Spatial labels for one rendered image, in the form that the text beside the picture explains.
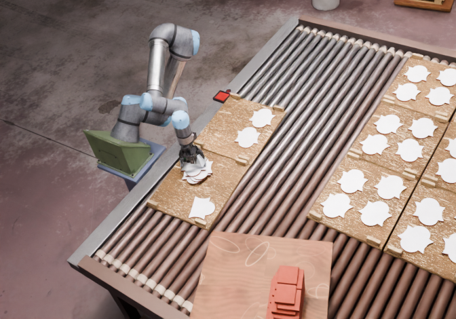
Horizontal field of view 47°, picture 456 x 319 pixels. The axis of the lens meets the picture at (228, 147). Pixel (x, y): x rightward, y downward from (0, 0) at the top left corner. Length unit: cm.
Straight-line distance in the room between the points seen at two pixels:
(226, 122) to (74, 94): 233
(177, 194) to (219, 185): 21
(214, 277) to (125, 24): 385
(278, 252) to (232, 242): 20
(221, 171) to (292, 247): 61
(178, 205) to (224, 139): 46
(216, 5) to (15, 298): 336
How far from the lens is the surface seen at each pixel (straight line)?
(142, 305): 223
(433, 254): 230
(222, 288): 208
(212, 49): 491
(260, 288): 206
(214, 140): 271
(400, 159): 259
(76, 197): 398
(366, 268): 225
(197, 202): 245
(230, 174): 254
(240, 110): 284
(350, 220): 235
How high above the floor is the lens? 286
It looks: 46 degrees down
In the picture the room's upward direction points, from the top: 11 degrees counter-clockwise
